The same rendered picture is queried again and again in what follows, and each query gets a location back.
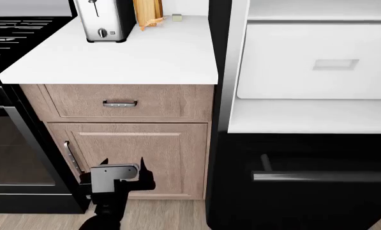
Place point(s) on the black gas stove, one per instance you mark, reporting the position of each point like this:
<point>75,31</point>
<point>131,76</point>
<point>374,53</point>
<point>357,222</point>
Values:
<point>5,148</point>

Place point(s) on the light wood cabinet door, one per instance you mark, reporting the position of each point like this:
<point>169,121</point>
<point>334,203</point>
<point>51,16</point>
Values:
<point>164,153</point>

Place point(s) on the black stove grate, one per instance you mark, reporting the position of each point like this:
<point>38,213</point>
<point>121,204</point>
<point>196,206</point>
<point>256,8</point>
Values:
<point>14,31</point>

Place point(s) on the orange shrimp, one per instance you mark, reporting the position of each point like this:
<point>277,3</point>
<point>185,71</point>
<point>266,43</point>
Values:
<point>152,22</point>

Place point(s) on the black fridge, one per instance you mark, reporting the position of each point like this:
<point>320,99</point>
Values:
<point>222,100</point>

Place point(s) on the white fridge shelf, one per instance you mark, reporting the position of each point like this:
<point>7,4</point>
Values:
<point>305,117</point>

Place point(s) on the white fridge crisper drawer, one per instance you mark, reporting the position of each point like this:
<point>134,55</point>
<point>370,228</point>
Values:
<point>289,79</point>

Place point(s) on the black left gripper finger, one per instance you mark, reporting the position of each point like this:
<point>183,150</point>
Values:
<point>105,162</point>
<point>146,179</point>

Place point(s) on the small pale green cube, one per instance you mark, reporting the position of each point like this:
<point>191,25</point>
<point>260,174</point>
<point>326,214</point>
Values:
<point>177,17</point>

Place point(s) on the light wood base cabinet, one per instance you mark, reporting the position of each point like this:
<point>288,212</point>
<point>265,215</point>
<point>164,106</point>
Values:
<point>196,105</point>

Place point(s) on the silver and black toaster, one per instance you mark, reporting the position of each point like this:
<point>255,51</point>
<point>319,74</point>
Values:
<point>104,16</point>

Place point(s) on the silver gripper camera bracket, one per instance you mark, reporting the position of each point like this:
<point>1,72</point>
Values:
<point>102,178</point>

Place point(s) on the light wood cabinet drawer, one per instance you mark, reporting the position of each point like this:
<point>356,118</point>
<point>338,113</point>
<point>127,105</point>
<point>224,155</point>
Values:
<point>120,93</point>

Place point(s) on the black glass oven door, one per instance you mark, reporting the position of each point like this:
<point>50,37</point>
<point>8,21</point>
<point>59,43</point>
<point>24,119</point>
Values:
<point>11,153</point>

